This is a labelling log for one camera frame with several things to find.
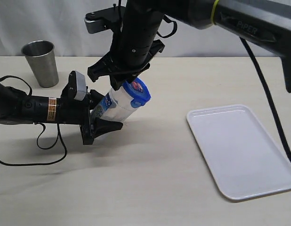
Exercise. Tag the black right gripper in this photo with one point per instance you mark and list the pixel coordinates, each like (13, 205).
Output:
(133, 35)

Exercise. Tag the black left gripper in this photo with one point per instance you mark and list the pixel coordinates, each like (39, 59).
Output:
(67, 110)

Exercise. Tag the clear plastic tall container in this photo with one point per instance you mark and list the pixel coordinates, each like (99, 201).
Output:
(114, 106)

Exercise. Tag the blue container lid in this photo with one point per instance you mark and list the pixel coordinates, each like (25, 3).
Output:
(138, 91)

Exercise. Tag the stainless steel cup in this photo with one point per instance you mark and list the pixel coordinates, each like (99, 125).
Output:
(41, 59)

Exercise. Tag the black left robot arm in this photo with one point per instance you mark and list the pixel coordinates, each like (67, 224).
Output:
(18, 107)

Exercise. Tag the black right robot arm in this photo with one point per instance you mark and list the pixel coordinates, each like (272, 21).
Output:
(262, 22)

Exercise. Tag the white backdrop curtain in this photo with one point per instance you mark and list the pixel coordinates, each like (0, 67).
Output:
(62, 23)

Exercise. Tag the white rectangular tray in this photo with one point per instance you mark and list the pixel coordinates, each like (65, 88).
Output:
(244, 161)

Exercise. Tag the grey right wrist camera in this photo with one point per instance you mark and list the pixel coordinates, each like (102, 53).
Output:
(95, 26)

